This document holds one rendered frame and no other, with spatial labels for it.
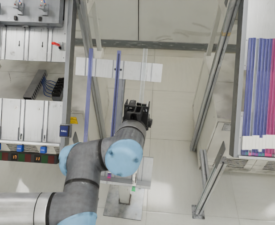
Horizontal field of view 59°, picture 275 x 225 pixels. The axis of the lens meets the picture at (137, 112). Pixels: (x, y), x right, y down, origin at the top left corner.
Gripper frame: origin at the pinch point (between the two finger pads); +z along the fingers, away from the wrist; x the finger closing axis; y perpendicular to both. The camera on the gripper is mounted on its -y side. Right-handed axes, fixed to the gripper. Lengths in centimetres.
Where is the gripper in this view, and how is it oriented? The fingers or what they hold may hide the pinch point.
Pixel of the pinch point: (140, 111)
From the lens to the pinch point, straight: 84.2
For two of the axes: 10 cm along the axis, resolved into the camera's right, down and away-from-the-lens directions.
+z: 1.2, -3.6, 9.2
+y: 0.6, -9.3, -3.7
